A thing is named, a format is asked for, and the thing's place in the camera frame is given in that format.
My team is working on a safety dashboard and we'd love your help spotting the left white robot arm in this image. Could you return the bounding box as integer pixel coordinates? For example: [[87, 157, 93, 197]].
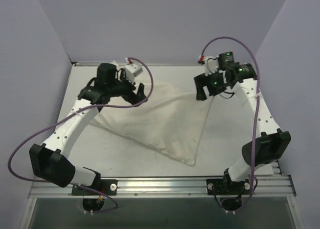
[[29, 62, 147, 195]]

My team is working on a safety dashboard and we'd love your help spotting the cream pillowcase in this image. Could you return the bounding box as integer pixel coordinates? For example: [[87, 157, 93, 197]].
[[90, 66, 212, 166]]

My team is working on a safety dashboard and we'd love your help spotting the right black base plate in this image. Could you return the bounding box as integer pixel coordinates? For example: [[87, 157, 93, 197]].
[[206, 178, 250, 196]]

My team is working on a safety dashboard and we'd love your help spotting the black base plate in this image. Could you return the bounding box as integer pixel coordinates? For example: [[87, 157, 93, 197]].
[[71, 179, 118, 196], [206, 178, 250, 196]]

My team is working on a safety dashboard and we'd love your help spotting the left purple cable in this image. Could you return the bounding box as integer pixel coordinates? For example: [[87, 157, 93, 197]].
[[7, 56, 154, 213]]

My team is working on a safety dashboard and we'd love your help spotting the aluminium front rail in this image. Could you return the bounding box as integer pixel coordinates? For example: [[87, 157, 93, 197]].
[[28, 174, 296, 199]]

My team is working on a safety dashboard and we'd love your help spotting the purple cable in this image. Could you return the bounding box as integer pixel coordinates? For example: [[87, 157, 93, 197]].
[[7, 56, 154, 213], [199, 36, 262, 212]]

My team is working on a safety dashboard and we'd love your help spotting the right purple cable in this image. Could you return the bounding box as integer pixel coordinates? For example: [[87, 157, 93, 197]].
[[199, 36, 262, 212]]

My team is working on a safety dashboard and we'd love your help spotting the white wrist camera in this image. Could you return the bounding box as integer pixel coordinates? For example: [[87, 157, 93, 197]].
[[197, 56, 219, 76], [123, 57, 143, 81]]

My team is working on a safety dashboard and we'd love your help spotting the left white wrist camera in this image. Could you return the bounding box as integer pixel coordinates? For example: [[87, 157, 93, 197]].
[[123, 57, 143, 81]]

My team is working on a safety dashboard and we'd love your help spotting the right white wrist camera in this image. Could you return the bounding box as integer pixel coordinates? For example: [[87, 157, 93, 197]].
[[197, 56, 219, 76]]

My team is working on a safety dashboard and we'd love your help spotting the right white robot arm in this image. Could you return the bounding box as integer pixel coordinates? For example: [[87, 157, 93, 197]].
[[194, 51, 291, 194]]

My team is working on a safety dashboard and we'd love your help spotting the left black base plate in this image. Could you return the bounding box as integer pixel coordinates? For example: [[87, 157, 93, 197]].
[[71, 179, 118, 196]]

